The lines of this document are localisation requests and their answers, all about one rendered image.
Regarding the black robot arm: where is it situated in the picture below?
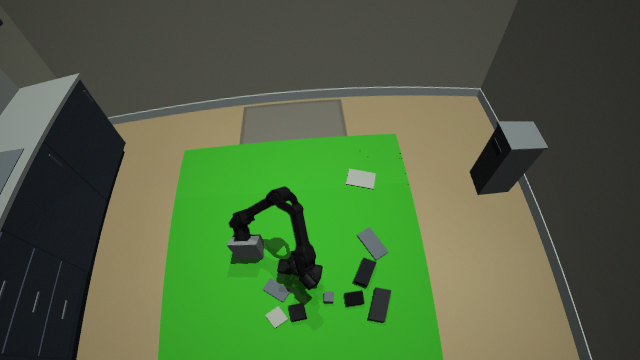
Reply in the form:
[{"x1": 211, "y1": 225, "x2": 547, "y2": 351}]
[{"x1": 229, "y1": 186, "x2": 320, "y2": 290}]

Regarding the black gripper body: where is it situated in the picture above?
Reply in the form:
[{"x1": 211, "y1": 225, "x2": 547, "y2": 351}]
[{"x1": 277, "y1": 259, "x2": 323, "y2": 279}]

